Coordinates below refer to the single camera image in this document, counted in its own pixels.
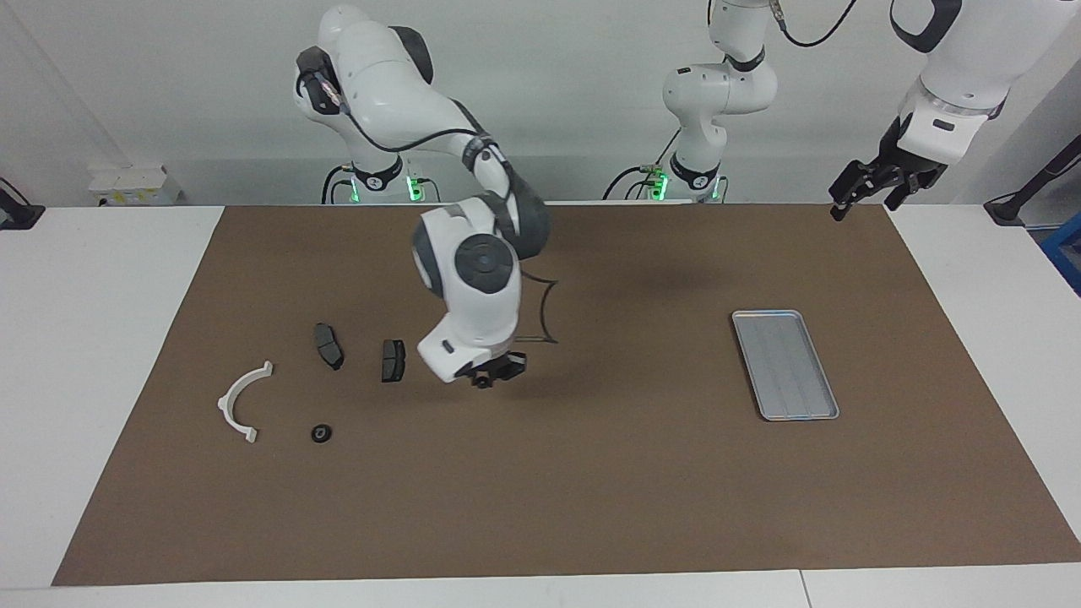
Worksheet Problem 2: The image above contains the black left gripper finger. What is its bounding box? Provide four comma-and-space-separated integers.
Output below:
829, 159, 881, 223
883, 173, 926, 213

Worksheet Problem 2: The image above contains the silver metal tray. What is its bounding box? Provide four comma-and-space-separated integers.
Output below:
731, 309, 841, 422

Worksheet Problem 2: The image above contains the brown table mat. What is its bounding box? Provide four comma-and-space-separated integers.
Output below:
52, 204, 1081, 586

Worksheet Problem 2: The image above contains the curved grey brake pad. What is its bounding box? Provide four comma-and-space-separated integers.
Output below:
314, 323, 345, 372

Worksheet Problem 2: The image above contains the blue crate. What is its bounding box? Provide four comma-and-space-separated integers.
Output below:
1040, 211, 1081, 296

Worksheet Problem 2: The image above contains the white power strip box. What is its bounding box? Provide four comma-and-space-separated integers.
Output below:
88, 164, 183, 207

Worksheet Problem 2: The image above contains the black table clamp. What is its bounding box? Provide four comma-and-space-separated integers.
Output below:
0, 176, 46, 231

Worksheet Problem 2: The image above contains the black camera stand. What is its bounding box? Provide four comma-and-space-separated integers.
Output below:
983, 133, 1081, 228

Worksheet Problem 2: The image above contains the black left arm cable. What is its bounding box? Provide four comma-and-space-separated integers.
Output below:
775, 0, 859, 48

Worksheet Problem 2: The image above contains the black left base cable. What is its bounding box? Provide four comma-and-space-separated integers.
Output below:
602, 127, 682, 202

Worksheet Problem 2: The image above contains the black base cable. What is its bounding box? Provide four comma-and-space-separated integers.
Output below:
602, 127, 682, 202
320, 164, 352, 206

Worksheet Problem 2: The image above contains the black right base cable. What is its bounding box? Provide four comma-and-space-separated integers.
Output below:
320, 164, 352, 206

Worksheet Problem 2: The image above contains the white semicircular plastic bracket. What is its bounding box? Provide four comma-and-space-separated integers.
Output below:
217, 361, 275, 444

